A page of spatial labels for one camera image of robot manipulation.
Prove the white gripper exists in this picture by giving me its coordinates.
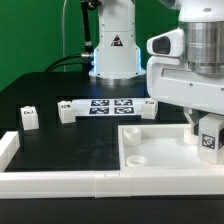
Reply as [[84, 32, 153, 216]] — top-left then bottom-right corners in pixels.
[[146, 28, 224, 134]]

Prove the white square tabletop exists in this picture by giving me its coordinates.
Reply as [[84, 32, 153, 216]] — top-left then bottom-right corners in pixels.
[[118, 124, 224, 169]]

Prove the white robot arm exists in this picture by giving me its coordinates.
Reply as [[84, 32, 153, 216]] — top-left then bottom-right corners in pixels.
[[90, 0, 224, 134]]

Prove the white U-shaped fence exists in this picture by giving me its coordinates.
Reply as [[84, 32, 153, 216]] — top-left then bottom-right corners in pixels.
[[0, 131, 224, 199]]

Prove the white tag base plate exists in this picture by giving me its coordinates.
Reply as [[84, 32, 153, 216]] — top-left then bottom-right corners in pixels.
[[72, 98, 145, 117]]

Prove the black cable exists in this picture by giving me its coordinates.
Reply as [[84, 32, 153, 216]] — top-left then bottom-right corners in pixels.
[[45, 54, 94, 73]]

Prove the white cable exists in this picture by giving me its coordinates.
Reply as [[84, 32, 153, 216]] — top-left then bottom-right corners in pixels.
[[61, 0, 69, 72]]

